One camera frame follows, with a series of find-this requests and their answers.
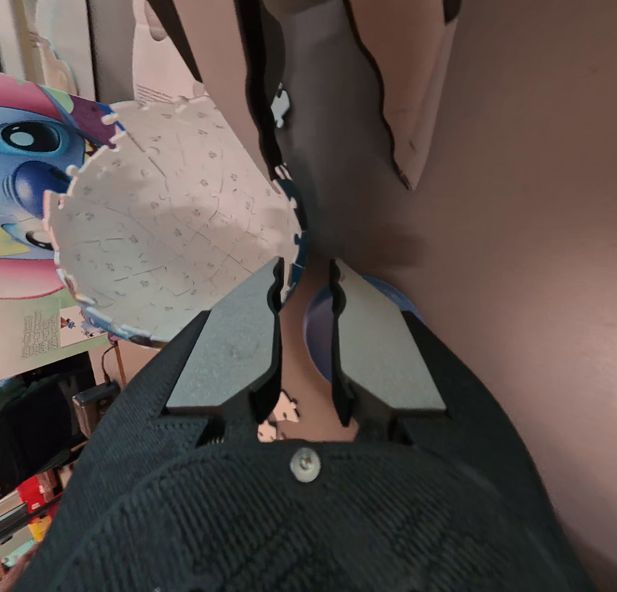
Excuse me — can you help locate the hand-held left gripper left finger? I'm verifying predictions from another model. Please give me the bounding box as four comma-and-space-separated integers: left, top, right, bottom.
165, 257, 285, 425

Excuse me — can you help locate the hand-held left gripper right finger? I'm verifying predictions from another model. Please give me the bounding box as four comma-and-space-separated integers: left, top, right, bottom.
329, 258, 447, 428

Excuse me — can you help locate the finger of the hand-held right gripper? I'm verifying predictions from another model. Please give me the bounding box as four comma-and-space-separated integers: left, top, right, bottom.
164, 0, 286, 181
336, 0, 460, 191

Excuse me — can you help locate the blue plastic ball stand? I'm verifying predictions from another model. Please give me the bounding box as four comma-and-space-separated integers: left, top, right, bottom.
303, 274, 425, 386

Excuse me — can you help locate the blue puzzle ball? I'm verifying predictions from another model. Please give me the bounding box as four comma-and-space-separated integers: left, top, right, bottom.
43, 95, 310, 350

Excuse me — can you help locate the cardboard puzzle box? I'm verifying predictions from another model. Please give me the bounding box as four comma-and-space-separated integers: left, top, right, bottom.
0, 73, 127, 377

